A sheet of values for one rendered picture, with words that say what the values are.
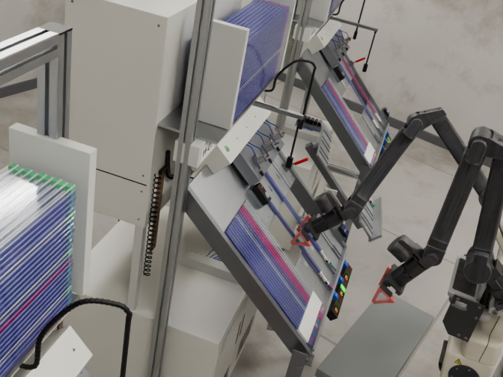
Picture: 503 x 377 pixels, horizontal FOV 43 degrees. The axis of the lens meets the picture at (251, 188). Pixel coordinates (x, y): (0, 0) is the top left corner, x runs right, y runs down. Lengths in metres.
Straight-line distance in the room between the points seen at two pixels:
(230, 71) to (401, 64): 3.95
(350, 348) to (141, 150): 1.09
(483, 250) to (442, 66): 3.82
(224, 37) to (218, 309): 1.06
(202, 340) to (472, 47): 3.85
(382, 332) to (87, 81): 1.46
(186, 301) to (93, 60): 0.99
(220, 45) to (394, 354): 1.33
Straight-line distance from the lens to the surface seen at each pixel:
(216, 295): 2.51
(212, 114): 1.97
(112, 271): 2.56
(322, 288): 2.47
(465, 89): 5.63
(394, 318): 2.69
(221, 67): 1.91
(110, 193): 2.14
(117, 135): 2.02
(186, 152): 1.89
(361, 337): 2.54
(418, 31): 5.66
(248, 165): 2.25
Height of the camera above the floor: 2.26
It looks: 31 degrees down
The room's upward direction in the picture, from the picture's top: 12 degrees clockwise
